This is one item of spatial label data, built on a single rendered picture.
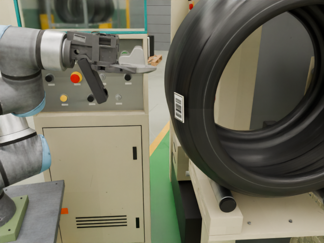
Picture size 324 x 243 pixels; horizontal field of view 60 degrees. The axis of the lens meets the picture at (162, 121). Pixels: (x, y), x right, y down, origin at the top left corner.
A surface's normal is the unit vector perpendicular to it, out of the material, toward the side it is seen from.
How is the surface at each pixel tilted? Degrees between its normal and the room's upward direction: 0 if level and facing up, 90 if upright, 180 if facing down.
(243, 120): 90
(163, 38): 90
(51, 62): 118
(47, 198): 0
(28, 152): 71
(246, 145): 80
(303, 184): 100
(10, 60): 107
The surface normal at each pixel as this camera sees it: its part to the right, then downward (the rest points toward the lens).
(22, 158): 0.55, -0.04
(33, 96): 0.75, 0.48
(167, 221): 0.00, -0.93
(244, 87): 0.07, 0.37
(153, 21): -0.29, 0.36
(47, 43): 0.11, -0.12
